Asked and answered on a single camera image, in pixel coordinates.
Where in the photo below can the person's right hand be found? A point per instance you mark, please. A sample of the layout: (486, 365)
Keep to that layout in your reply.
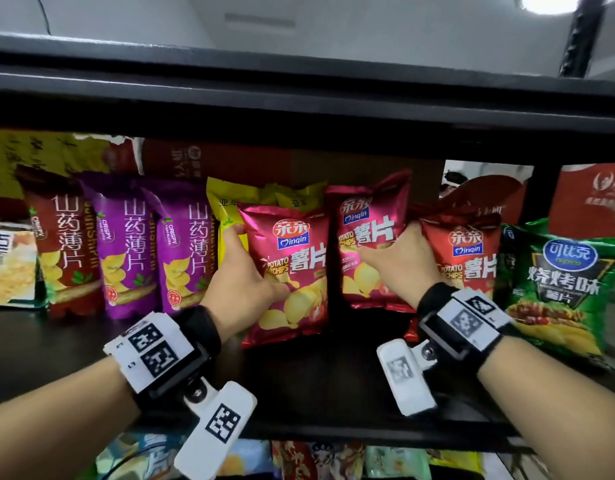
(405, 267)

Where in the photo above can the person's left hand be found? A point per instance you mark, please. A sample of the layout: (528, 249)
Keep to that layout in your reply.
(232, 289)

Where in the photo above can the person's right thumb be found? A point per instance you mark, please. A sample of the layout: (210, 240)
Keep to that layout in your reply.
(375, 252)

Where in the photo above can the person's left thumb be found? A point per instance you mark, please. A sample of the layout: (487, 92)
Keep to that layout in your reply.
(275, 293)

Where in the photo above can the magenta potato chip bag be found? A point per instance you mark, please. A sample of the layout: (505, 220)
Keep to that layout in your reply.
(367, 219)
(297, 274)

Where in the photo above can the person's left forearm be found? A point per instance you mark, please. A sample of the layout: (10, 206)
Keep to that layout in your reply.
(52, 424)

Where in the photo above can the person's right forearm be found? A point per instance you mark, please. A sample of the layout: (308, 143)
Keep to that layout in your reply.
(557, 399)

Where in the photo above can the red potato chip bag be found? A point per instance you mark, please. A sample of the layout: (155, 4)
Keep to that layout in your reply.
(467, 259)

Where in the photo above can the yellow snack bag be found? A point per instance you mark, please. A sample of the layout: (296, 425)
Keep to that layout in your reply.
(227, 204)
(297, 197)

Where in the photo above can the purple yam chip bag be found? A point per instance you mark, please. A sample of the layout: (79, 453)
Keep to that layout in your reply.
(127, 249)
(185, 254)

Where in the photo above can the dark green snack bag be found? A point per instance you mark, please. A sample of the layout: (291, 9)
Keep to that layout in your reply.
(510, 259)

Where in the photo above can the red and brown cardboard carton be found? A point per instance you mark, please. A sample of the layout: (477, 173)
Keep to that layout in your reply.
(227, 162)

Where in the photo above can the black metal shelf rack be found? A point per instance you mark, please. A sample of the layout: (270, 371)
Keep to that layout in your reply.
(307, 104)

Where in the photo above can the row of colourful snack packets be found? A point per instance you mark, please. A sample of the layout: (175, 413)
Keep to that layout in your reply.
(337, 459)

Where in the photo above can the green potato chip bag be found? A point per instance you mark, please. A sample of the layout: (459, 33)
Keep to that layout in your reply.
(562, 289)

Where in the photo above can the red yam chip bag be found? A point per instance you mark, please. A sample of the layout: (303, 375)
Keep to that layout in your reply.
(62, 244)

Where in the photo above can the white and yellow chip bag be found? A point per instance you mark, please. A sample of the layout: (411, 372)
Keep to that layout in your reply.
(12, 269)

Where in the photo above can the yellow printed carton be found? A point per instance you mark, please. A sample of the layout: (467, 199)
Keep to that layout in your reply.
(37, 154)

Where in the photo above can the round ceiling lamp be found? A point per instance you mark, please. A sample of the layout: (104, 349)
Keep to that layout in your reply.
(550, 2)

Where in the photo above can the white wrist camera with markers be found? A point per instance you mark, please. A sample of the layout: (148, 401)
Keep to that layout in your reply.
(462, 319)
(157, 352)

